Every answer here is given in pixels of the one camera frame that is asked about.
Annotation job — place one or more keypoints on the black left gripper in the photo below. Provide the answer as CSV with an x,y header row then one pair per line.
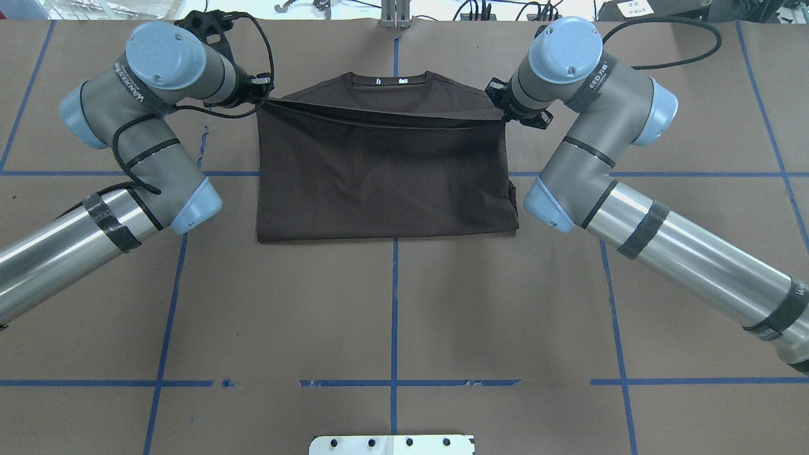
x,y
242,93

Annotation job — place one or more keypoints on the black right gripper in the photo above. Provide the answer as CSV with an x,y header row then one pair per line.
x,y
513,112

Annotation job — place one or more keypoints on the aluminium frame post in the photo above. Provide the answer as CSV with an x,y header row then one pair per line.
x,y
395,14

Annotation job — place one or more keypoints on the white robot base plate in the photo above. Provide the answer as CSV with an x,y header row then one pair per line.
x,y
394,444

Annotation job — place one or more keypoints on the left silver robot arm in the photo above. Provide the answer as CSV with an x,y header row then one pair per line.
x,y
124,109

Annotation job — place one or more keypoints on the dark brown t-shirt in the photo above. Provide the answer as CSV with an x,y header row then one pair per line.
x,y
361,157

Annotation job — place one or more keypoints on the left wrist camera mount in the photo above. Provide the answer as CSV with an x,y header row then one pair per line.
x,y
209,27

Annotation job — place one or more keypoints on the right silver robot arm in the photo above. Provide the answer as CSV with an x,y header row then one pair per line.
x,y
619,106

